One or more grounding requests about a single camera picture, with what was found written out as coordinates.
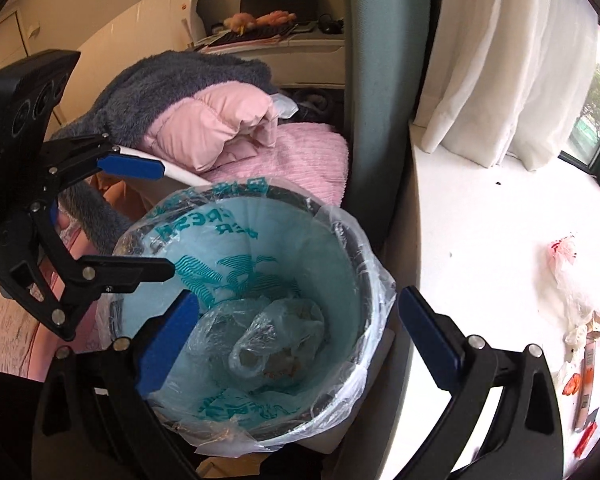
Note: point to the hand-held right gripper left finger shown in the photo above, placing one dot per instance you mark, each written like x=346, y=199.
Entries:
x=166, y=342

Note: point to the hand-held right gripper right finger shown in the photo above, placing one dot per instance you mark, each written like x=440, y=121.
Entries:
x=430, y=340

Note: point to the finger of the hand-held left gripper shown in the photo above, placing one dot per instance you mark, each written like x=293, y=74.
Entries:
x=130, y=166
x=130, y=271

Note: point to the round trash bin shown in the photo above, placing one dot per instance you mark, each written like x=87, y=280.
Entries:
x=358, y=256

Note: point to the white tissue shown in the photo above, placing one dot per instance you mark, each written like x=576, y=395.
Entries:
x=575, y=335

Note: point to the trash bin with plastic liner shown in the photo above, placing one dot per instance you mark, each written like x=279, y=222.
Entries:
x=280, y=240

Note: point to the white bar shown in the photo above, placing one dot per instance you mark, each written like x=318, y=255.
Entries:
x=190, y=177

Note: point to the clear crumpled plastic bag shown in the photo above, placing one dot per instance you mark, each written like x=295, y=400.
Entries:
x=260, y=340

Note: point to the pink padded jacket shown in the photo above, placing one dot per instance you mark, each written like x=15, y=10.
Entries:
x=215, y=120

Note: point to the grey fleece blanket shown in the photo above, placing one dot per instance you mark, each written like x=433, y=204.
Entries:
x=180, y=80

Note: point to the cream headboard panel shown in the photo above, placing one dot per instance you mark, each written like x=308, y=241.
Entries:
x=130, y=25

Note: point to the orange red wrapper piece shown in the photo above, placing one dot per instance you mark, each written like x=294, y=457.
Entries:
x=573, y=385

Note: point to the red printed plastic bag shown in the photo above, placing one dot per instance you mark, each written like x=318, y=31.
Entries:
x=567, y=260

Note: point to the pink ribbed blanket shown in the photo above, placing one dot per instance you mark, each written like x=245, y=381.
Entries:
x=300, y=155

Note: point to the black keyboard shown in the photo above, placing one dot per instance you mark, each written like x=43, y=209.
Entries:
x=250, y=35

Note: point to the orange snack wrapper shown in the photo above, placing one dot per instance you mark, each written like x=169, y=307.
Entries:
x=585, y=440

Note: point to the dark cloth pile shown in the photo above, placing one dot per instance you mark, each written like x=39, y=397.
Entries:
x=312, y=102

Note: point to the orange plush toy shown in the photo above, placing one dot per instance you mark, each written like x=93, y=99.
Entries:
x=260, y=19

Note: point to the white desk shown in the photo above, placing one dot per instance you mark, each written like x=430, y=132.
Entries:
x=300, y=60

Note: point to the black headphones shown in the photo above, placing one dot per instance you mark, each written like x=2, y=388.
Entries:
x=330, y=24

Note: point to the teal curtain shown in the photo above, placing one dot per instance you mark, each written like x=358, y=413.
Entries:
x=385, y=60

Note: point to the white sheer curtain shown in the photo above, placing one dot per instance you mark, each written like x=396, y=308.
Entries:
x=505, y=60

